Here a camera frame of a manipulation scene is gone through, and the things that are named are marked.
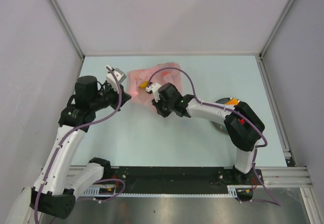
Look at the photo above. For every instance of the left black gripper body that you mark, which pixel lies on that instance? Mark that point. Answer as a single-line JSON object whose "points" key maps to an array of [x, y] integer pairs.
{"points": [[108, 97]]}

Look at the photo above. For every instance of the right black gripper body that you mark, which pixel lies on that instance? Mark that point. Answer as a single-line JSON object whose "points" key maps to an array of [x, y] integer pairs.
{"points": [[165, 107]]}

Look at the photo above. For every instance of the pink plastic bag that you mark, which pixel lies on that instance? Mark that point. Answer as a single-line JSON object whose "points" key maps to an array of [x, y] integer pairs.
{"points": [[136, 77]]}

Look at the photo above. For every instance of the yellow fake fruit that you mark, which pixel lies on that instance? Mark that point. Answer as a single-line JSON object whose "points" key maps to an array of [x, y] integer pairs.
{"points": [[143, 85]]}

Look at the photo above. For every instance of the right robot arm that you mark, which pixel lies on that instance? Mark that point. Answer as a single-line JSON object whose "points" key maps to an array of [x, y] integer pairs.
{"points": [[238, 120]]}

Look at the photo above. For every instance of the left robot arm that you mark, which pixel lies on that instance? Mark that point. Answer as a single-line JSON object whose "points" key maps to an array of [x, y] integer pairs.
{"points": [[50, 193]]}

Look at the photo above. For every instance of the blue ceramic plate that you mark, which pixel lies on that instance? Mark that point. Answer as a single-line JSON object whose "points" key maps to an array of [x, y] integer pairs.
{"points": [[222, 100]]}

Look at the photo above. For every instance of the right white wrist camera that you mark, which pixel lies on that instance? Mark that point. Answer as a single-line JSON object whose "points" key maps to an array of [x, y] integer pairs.
{"points": [[153, 88]]}

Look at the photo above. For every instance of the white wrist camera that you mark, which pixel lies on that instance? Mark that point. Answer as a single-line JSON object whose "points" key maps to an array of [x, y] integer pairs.
{"points": [[115, 77], [153, 88]]}

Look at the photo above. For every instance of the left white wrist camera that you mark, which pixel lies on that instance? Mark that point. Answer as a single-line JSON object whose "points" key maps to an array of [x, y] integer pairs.
{"points": [[115, 77]]}

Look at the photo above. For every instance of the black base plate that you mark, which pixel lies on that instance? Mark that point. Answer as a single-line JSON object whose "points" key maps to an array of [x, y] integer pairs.
{"points": [[181, 180]]}

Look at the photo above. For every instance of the white cable duct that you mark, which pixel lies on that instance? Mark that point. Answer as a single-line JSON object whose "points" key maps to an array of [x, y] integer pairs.
{"points": [[98, 191]]}

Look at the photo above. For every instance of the left aluminium corner post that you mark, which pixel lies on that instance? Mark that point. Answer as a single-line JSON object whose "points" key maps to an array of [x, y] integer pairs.
{"points": [[66, 28]]}

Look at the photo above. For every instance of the aluminium corner post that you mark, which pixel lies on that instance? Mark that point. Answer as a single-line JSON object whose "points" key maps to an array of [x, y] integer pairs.
{"points": [[282, 17], [66, 28]]}

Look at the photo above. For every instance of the aluminium frame rail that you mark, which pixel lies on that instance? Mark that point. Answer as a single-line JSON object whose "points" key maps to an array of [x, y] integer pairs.
{"points": [[286, 177]]}

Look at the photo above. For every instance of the right aluminium corner post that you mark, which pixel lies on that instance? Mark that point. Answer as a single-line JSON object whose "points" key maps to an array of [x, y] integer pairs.
{"points": [[282, 17]]}

